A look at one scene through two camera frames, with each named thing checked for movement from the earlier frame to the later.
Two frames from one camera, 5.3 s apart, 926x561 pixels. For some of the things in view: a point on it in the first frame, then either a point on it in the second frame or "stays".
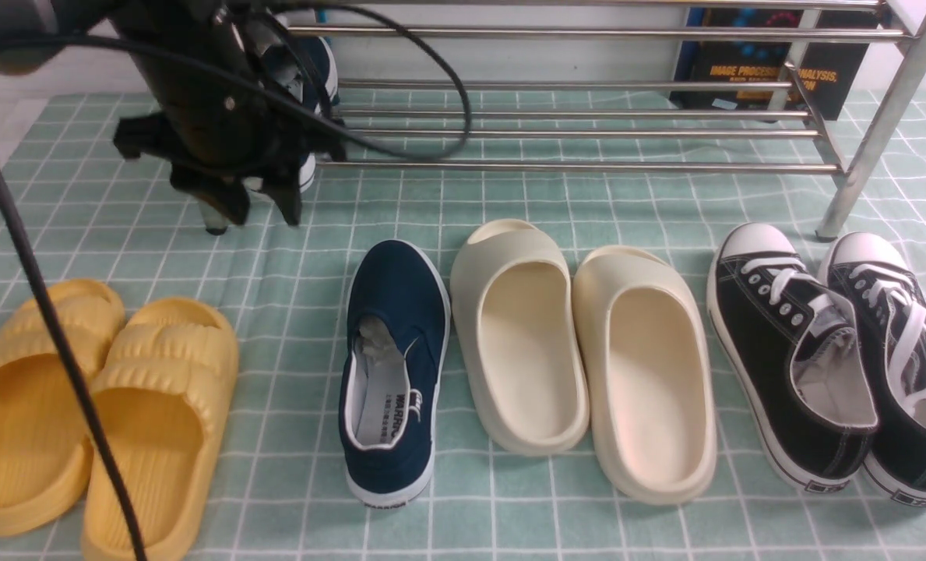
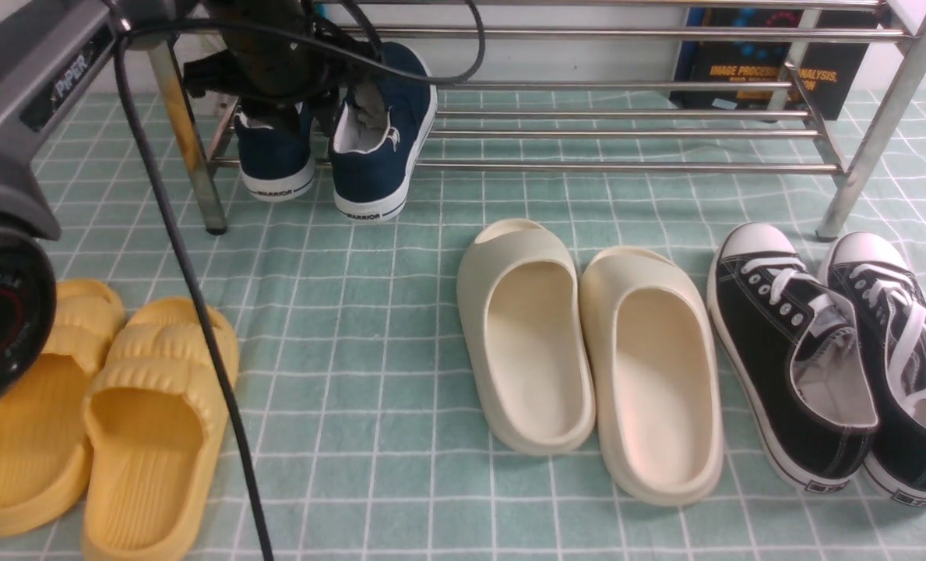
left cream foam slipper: (512, 286) stays
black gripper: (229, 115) -> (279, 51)
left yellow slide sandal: (29, 453) stays
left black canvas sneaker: (792, 344) stays
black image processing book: (764, 60) stays
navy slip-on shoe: (396, 342) -> (382, 133)
